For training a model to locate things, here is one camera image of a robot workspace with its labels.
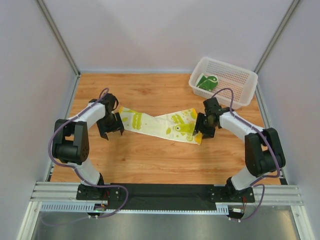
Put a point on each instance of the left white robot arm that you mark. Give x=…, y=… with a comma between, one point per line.
x=69, y=146

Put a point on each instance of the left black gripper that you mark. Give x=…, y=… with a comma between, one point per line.
x=110, y=125

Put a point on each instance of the aluminium frame post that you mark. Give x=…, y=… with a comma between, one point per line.
x=277, y=34
x=53, y=27

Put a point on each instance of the slotted grey cable duct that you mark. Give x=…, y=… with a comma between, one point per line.
x=95, y=208

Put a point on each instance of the green cream patterned towel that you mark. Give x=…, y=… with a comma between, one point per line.
x=207, y=82

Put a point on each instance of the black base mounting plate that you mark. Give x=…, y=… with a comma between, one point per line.
x=165, y=196

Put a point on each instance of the yellow lime patterned towel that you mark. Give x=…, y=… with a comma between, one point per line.
x=177, y=126

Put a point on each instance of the white perforated plastic basket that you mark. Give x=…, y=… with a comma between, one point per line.
x=243, y=82

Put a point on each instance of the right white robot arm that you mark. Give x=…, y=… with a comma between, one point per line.
x=263, y=152

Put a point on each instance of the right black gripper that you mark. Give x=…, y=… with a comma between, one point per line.
x=206, y=126

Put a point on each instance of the left aluminium frame post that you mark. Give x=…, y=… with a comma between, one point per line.
x=53, y=27

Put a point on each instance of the aluminium front rail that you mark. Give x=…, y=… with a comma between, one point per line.
x=274, y=195

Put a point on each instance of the right aluminium frame post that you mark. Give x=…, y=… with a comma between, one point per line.
x=277, y=34

